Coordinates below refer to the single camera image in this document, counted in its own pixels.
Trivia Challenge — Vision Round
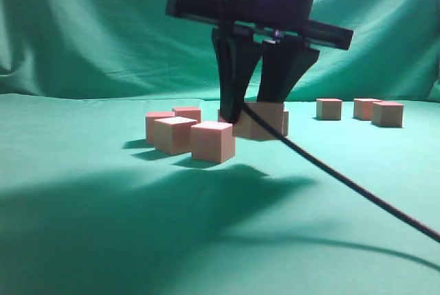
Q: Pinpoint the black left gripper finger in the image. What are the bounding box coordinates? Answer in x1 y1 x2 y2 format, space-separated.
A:
211 28 263 124

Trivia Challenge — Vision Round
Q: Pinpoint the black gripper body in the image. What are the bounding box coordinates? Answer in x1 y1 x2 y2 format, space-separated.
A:
166 0 353 50

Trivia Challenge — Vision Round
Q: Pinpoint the black camera cable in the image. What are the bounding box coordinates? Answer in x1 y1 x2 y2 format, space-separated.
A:
214 0 440 243

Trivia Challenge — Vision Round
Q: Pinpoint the pink cube column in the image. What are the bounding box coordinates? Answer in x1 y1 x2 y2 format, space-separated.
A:
153 116 197 155
232 101 285 141
353 98 382 120
145 111 175 144
173 107 202 123
282 109 289 136
190 121 236 164
316 98 342 120
217 109 226 122

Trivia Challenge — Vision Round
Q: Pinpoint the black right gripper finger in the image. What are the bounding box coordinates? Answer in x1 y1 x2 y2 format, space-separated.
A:
257 40 320 103

